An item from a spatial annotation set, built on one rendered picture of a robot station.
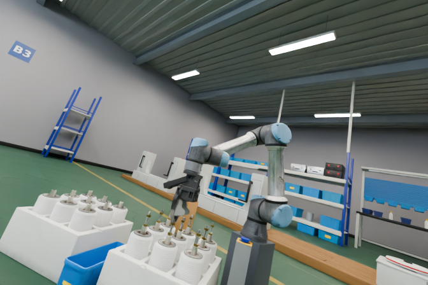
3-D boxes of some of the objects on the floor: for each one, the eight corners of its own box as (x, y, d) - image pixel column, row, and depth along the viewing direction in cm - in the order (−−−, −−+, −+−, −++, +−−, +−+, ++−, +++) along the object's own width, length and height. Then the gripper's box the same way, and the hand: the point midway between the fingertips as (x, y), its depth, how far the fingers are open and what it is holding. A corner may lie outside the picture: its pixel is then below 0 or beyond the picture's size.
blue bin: (107, 266, 98) (117, 240, 101) (125, 275, 95) (135, 248, 98) (48, 294, 70) (63, 257, 74) (69, 308, 67) (85, 269, 70)
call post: (221, 314, 86) (237, 238, 95) (237, 322, 84) (252, 243, 93) (218, 324, 80) (235, 241, 88) (235, 332, 78) (251, 247, 86)
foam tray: (146, 267, 107) (157, 232, 112) (213, 299, 96) (222, 258, 101) (88, 304, 71) (108, 250, 76) (184, 361, 60) (200, 293, 65)
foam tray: (71, 233, 123) (84, 203, 128) (122, 256, 112) (134, 222, 117) (-5, 249, 87) (16, 207, 92) (58, 285, 76) (78, 235, 81)
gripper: (197, 173, 80) (181, 229, 75) (205, 176, 90) (192, 225, 85) (179, 168, 83) (162, 222, 77) (188, 171, 93) (174, 219, 87)
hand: (172, 217), depth 82 cm, fingers open, 3 cm apart
